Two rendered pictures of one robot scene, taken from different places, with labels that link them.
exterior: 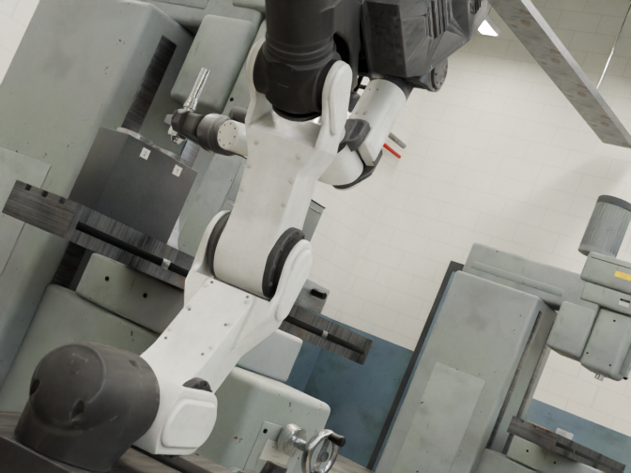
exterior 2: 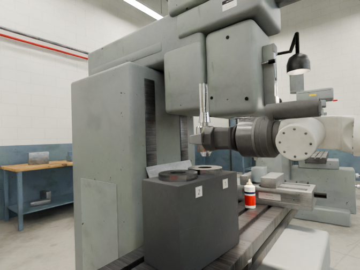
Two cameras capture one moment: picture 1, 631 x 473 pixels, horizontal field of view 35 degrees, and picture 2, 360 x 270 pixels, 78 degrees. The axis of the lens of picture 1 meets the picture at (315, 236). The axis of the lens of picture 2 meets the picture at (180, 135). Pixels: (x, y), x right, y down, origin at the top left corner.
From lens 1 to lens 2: 1.85 m
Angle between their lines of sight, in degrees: 5
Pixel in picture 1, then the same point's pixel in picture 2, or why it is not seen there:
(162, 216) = (230, 226)
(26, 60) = (78, 125)
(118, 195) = (194, 247)
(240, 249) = not seen: outside the picture
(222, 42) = (185, 64)
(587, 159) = not seen: hidden behind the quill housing
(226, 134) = (293, 143)
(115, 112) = (139, 136)
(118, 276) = not seen: hidden behind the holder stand
